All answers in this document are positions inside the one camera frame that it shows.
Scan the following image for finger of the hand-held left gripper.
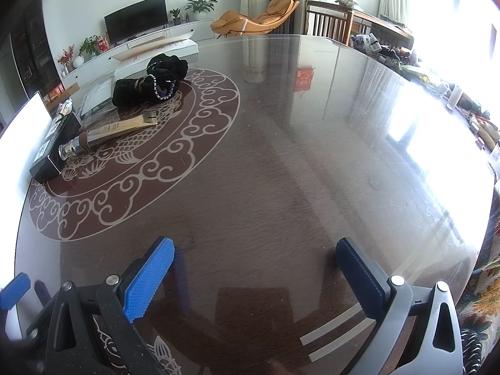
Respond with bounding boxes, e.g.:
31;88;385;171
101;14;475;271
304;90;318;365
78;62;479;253
0;273;32;310
24;279;59;344

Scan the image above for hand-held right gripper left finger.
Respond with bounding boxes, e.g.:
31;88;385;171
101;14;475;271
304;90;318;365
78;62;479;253
46;236;175;375

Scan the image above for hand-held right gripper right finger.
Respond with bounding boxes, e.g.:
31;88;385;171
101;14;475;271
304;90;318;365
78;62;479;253
335;237;465;375

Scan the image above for black printed box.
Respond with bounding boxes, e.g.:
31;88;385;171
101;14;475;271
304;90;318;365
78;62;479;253
29;112;82;183

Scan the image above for gold cosmetic tube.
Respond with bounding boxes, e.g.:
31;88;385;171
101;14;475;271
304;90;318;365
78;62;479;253
58;111;159;158

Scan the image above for white cardboard box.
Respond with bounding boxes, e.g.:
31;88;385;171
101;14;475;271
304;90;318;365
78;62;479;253
0;91;53;340

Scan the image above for packaged phone case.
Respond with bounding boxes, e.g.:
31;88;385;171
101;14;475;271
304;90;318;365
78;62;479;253
76;82;116;120

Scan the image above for floral cloth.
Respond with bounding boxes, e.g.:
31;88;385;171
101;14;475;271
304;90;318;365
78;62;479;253
455;203;500;375

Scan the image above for brown cardboard box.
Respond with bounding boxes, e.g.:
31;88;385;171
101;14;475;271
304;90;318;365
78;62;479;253
43;82;81;104

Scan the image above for white plastic bottle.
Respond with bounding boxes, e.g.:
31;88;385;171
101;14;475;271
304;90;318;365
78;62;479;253
446;86;463;111

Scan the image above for row of assorted household clutter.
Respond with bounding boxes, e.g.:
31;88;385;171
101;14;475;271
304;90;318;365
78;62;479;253
349;33;500;165

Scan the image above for white flat carton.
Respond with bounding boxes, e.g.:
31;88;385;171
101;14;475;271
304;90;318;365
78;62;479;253
114;38;199;81

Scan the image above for red flower branches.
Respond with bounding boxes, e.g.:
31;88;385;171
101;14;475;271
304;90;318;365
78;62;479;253
57;44;76;66

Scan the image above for black display cabinet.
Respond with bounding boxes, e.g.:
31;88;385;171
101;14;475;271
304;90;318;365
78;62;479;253
8;8;63;102

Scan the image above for bushy green potted plant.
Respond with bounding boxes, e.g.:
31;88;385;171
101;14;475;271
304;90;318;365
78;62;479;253
78;35;100;57

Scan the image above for white television cabinet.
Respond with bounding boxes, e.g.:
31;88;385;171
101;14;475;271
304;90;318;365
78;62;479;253
60;17;215;87

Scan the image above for black television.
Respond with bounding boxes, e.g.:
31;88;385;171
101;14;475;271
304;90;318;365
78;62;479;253
104;0;168;44

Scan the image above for dark wooden slatted chair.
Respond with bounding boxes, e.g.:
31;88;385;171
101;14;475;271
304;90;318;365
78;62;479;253
305;0;354;43

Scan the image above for orange lounge chair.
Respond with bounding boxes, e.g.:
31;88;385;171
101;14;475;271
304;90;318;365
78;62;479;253
210;0;301;37

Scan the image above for large green potted plant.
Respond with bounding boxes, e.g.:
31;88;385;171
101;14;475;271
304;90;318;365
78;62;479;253
184;0;218;19

